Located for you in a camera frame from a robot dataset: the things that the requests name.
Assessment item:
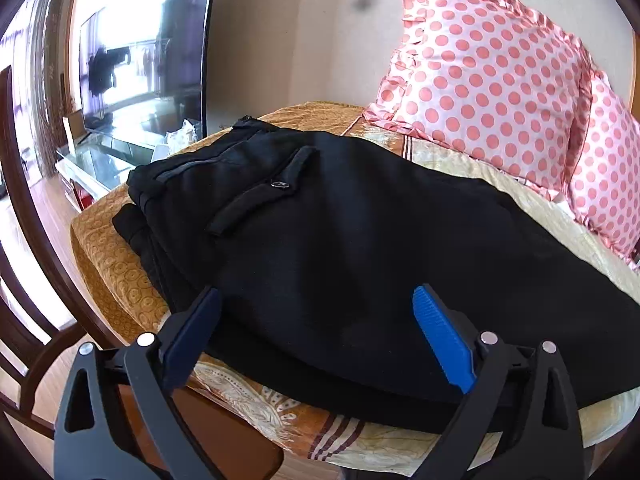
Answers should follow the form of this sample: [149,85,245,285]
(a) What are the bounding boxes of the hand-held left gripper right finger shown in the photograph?
[411,284,585,480]

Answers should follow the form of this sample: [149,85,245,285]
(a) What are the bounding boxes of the large pink polka dot pillow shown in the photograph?
[362,0,593,202]

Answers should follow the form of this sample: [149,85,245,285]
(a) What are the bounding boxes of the orange patterned bed sheet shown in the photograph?
[70,100,640,478]

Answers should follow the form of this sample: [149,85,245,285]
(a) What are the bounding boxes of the black pants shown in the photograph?
[112,116,640,433]

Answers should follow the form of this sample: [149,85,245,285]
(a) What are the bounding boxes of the small pink polka dot pillow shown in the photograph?
[564,69,640,264]

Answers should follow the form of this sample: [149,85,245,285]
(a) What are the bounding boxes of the white crumpled plastic bag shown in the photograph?
[164,119,202,153]

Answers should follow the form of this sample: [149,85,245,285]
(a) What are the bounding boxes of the flat screen television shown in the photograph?
[77,0,222,146]

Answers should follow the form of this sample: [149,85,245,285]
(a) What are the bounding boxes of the dark wooden chair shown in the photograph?
[0,66,126,441]

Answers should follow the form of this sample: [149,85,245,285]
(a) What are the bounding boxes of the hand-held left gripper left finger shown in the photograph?
[53,286,223,480]

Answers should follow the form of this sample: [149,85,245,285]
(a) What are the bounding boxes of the glass top television stand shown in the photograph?
[55,130,173,211]

